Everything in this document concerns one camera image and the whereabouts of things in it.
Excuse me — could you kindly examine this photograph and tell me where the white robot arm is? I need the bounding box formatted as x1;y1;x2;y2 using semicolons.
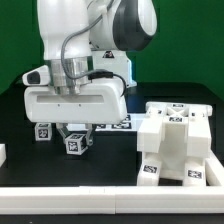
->
22;0;157;146

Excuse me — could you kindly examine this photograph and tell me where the white chair back frame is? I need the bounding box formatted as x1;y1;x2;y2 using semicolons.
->
136;101;214;158

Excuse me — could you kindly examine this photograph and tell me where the white cube nut with tag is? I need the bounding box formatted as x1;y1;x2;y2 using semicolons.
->
65;133;88;155

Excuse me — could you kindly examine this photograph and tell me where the white chair seat part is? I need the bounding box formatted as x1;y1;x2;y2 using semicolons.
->
137;117;211;186

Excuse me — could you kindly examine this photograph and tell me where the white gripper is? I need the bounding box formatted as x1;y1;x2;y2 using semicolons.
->
24;79;127;146

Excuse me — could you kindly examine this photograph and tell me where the white L-shaped fence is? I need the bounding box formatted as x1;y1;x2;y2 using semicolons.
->
0;155;224;214

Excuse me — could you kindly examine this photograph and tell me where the small white cube nut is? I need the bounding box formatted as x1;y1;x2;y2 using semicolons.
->
35;123;52;141

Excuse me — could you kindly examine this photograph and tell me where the white tag sheet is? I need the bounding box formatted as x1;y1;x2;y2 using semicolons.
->
66;112;148;133

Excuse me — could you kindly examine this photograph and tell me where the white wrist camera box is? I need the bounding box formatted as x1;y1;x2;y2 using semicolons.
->
22;65;51;86

